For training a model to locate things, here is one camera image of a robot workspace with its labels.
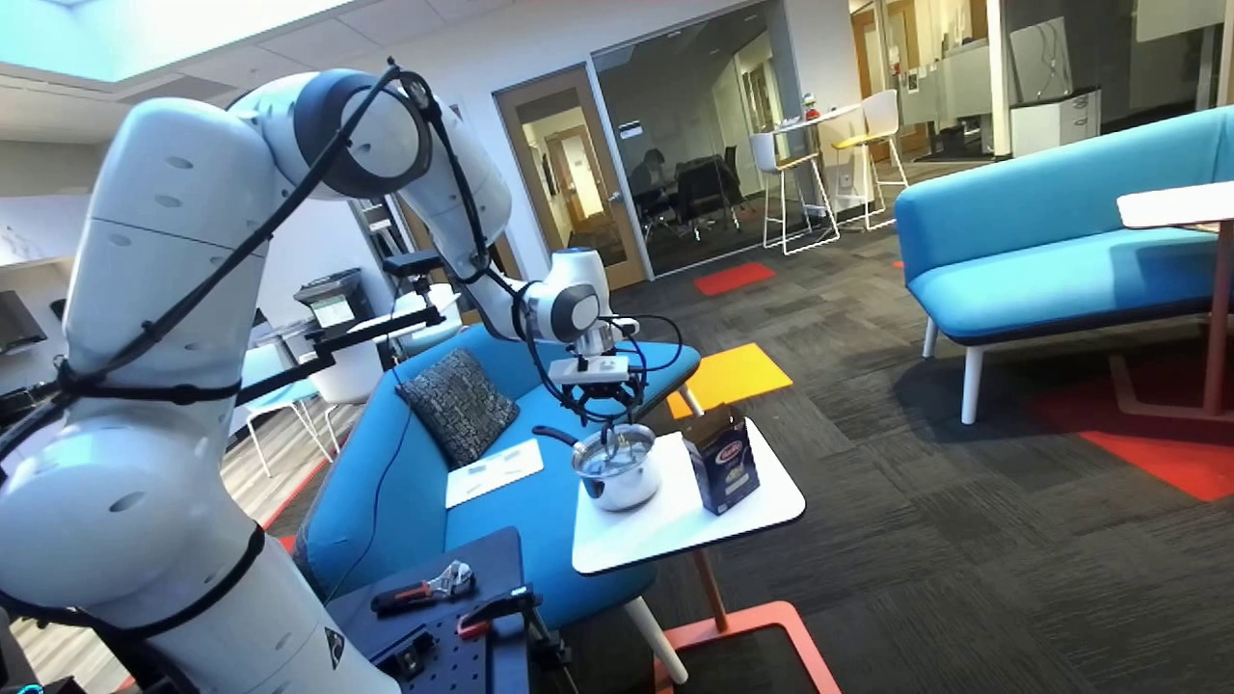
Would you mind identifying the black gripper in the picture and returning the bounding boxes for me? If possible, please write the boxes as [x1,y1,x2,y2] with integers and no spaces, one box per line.
[562,378,645,445]

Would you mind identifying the blue pasta box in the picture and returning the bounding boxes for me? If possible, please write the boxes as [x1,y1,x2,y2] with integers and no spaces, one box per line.
[677,405,764,519]

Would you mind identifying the white paper sheet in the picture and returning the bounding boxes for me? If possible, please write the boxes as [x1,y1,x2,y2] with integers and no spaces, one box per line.
[439,434,548,512]

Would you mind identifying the grey patterned pillow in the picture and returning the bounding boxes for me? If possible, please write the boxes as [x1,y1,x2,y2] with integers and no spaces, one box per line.
[394,347,520,470]

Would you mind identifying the wooden framed glass door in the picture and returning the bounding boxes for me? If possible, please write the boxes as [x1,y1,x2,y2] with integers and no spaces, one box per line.
[494,63,652,292]

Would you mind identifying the blue sofa with pillow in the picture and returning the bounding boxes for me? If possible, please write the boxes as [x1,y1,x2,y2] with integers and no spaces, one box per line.
[294,320,705,631]

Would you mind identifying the dark perforated mounting board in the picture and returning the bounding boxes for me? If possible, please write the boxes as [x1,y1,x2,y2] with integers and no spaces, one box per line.
[322,526,534,694]

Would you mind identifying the black stand bar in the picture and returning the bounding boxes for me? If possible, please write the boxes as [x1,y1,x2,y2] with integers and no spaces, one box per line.
[229,306,451,405]

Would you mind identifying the grey office printer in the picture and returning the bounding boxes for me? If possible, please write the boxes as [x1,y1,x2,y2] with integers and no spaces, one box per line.
[294,265,379,339]

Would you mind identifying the white high stool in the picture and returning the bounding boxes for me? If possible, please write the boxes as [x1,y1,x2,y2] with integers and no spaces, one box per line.
[749,129,844,260]

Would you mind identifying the white high table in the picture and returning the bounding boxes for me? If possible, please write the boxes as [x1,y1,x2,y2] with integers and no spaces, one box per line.
[768,95,902,256]

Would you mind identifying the yellow high stool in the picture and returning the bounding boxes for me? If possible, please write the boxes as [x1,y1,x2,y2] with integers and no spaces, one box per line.
[834,123,909,238]

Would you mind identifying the long blue sofa white legs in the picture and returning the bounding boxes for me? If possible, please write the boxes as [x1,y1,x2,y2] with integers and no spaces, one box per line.
[891,104,1234,433]

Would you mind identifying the white storage cabinet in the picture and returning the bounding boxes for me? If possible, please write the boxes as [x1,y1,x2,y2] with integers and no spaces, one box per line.
[1007,86,1107,162]

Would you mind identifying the silver pot black handle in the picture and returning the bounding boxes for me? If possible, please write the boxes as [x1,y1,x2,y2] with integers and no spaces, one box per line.
[530,422,664,518]

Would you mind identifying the black clamp red handle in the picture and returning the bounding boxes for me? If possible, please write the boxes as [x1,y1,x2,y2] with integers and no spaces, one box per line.
[364,560,479,620]
[453,586,534,649]

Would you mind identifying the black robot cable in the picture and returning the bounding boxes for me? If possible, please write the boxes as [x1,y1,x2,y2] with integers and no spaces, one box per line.
[0,57,696,649]

